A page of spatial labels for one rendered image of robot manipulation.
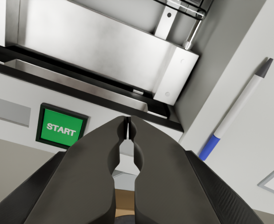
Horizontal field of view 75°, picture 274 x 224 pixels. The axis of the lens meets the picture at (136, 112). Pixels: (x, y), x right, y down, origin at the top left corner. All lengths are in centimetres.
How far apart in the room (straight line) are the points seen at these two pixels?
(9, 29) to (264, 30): 29
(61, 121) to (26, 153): 153
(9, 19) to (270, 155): 39
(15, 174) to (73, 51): 176
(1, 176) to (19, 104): 183
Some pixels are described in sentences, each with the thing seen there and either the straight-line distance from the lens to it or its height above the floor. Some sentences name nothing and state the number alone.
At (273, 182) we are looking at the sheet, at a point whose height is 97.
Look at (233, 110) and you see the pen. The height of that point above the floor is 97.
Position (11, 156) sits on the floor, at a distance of 185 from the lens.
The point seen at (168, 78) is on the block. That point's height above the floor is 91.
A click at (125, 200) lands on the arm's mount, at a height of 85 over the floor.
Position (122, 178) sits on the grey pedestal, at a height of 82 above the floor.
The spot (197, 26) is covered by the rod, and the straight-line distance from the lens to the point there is 27.
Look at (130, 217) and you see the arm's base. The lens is 51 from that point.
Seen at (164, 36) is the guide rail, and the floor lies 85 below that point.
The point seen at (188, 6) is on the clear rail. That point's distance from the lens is 26.
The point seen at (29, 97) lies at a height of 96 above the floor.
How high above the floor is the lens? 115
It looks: 63 degrees down
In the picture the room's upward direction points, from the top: 179 degrees clockwise
